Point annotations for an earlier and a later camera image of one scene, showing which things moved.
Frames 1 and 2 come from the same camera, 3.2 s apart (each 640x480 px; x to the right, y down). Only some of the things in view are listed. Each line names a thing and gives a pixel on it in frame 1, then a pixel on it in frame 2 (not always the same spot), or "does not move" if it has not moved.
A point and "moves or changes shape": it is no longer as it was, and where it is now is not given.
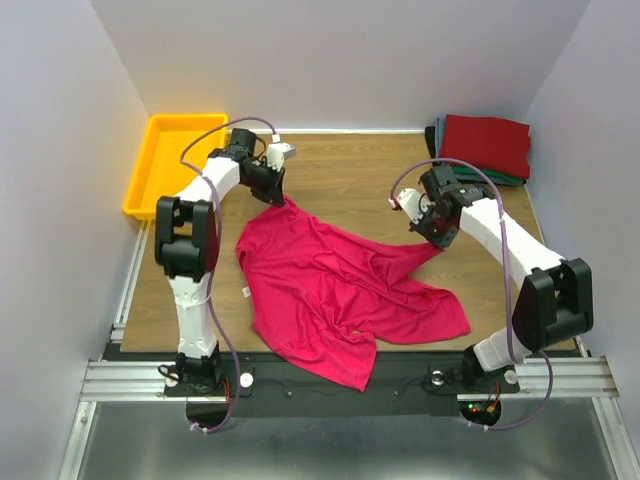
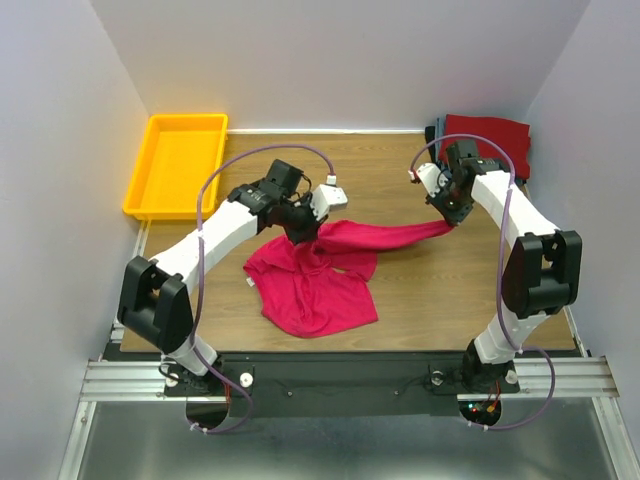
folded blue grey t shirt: [439, 132] does not move
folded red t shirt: [494, 144] does not move
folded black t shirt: [431, 143] does not move
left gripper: [274, 194] → [310, 229]
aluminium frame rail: [107, 378] does not move
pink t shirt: [320, 286] moves or changes shape
